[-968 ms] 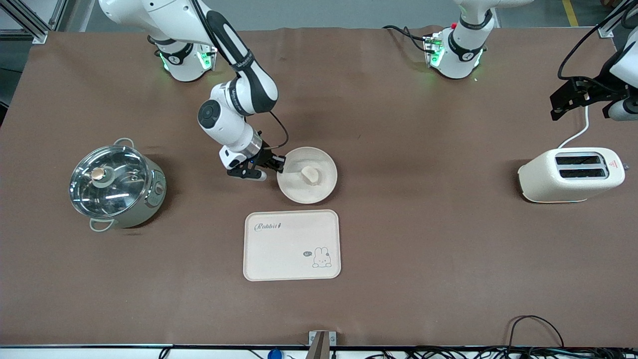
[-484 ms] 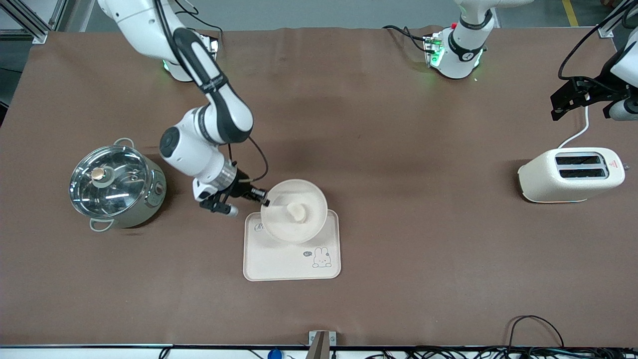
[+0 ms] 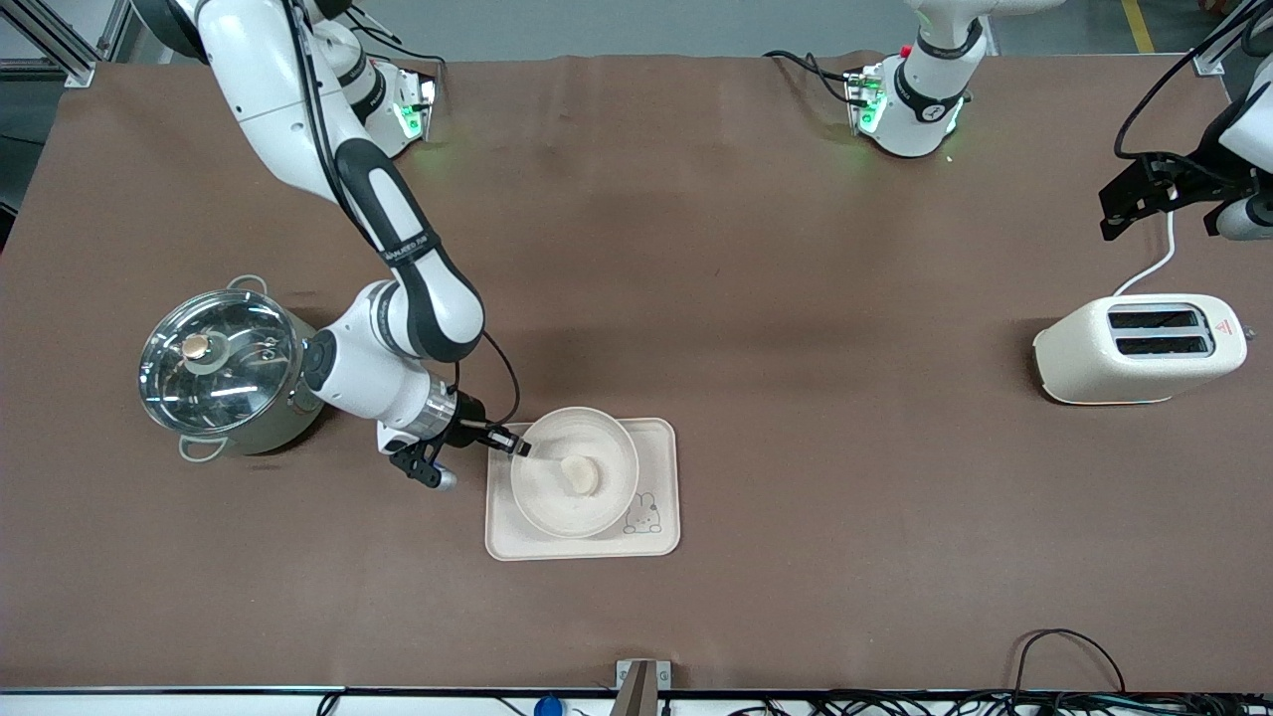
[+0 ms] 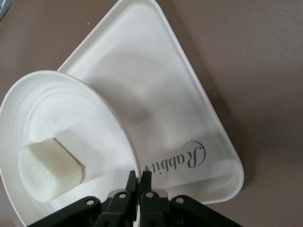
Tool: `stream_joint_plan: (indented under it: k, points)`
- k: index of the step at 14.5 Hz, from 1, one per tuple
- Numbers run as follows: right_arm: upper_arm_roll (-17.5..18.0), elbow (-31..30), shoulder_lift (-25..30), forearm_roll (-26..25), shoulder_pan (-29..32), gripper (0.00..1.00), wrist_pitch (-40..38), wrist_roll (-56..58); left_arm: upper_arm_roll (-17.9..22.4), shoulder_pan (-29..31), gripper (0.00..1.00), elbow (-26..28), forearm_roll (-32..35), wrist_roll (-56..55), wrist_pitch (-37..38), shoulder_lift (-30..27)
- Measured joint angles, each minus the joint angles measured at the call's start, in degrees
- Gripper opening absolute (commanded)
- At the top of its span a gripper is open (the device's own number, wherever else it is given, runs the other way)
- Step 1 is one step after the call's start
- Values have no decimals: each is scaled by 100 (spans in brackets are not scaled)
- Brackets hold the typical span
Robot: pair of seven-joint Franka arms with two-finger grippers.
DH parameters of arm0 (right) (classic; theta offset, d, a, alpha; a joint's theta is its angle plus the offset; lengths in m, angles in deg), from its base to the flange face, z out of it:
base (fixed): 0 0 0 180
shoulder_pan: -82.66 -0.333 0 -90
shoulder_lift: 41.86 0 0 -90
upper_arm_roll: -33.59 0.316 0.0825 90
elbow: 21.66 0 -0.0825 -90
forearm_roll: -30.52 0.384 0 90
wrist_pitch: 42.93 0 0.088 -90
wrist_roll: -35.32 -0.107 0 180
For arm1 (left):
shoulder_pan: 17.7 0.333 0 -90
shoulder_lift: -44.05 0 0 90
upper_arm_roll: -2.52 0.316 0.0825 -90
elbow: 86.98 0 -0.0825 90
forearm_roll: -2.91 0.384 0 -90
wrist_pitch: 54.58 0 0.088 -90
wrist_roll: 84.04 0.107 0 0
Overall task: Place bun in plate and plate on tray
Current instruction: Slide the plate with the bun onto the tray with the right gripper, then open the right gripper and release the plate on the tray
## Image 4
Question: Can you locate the cream round plate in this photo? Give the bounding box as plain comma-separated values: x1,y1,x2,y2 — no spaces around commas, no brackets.
0,70,140,227

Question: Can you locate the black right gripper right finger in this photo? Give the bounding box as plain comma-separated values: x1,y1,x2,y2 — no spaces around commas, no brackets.
139,172,242,227

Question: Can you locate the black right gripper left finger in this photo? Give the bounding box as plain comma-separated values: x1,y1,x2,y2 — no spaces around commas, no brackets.
28,170,138,227

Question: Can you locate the grey electric cooking pot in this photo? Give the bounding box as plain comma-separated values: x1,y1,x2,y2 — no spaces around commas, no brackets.
0,0,10,18

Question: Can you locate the white steamed bun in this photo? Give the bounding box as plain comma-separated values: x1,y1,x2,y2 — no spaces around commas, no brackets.
18,127,86,203

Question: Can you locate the cream rabbit print tray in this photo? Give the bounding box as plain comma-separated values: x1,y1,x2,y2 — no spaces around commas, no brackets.
56,0,244,205

